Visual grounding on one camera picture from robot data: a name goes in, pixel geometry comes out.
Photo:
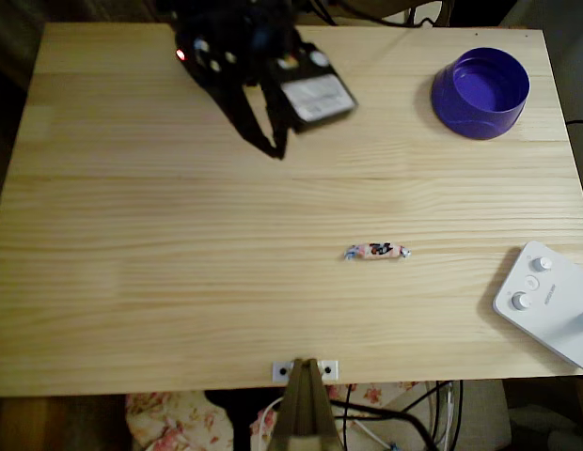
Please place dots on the pink candy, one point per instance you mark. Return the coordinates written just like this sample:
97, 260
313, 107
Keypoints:
376, 250

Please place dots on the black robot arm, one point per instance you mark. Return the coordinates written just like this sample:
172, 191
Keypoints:
216, 19

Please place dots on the purple plastic bowl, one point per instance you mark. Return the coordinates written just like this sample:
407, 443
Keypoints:
479, 84

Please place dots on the pleated curtain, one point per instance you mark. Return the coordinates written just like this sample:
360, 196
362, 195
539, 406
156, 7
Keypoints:
14, 37

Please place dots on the round lamp knob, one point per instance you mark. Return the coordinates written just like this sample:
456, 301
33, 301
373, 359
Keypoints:
540, 264
522, 301

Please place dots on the flat round lamp button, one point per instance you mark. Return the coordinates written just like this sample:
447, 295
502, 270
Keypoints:
532, 283

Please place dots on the floral pink cushion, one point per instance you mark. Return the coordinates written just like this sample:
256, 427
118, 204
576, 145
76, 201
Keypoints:
169, 423

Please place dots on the white control box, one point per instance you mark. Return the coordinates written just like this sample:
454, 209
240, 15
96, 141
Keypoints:
555, 319

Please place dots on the aluminium corner bracket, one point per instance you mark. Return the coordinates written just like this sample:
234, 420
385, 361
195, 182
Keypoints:
278, 371
331, 370

